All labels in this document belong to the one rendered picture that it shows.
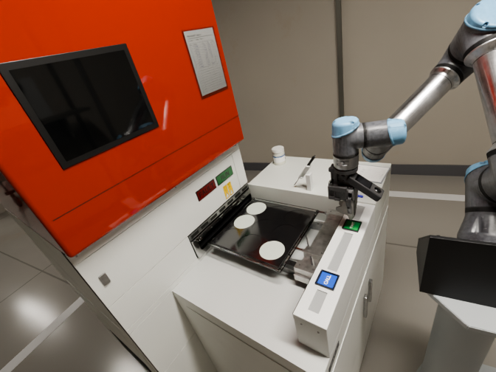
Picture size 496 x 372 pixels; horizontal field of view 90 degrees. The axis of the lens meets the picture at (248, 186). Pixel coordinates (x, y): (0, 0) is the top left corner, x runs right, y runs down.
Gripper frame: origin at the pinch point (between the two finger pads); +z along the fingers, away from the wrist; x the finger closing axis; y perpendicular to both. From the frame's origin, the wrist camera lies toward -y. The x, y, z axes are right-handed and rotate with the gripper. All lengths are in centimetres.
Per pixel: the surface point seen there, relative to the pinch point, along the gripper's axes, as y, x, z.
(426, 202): -21, -162, 100
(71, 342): 177, 85, 101
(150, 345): 58, 63, 31
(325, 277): 1.3, 25.3, 4.2
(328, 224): 11.8, -6.9, 12.6
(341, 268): -1.8, 19.9, 4.6
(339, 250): 0.9, 12.6, 5.0
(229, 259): 46, 23, 19
